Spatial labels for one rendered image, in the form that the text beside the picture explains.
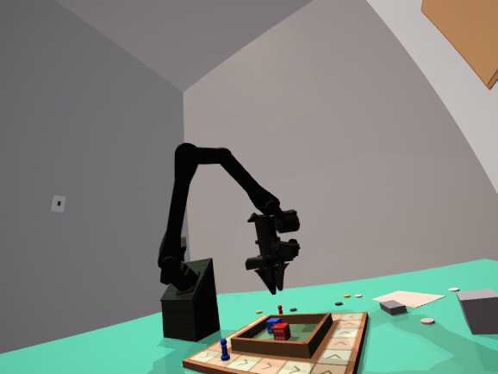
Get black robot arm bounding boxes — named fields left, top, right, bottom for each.
left=158, top=143, right=300, bottom=295

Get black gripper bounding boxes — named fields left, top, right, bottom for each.
left=245, top=233, right=294, bottom=295

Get red die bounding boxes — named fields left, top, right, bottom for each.
left=272, top=323, right=291, bottom=340

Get blue pawn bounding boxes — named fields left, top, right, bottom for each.
left=221, top=338, right=230, bottom=361

